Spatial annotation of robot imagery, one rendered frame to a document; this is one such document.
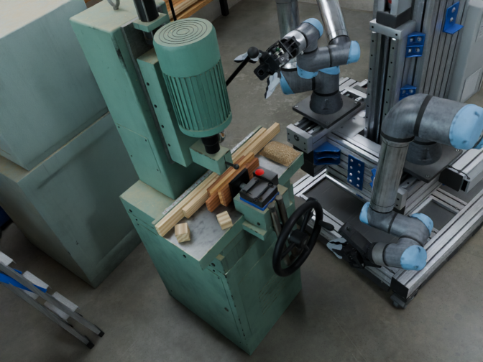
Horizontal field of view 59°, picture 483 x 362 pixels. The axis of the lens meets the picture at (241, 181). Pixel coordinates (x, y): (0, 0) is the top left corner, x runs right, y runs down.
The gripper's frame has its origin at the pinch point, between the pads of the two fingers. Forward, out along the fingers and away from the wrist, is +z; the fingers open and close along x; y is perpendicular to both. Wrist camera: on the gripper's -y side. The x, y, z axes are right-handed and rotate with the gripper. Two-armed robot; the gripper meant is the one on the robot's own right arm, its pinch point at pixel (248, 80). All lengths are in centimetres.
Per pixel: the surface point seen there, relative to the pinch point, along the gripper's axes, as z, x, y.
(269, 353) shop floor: 28, 100, -85
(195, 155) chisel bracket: 15.8, 6.5, -30.0
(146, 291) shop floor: 40, 45, -138
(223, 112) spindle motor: 11.6, 2.4, -4.2
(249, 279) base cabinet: 24, 58, -50
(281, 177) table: -2.8, 33.5, -25.3
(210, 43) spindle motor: 10.9, -13.2, 11.8
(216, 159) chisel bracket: 15.1, 12.2, -20.9
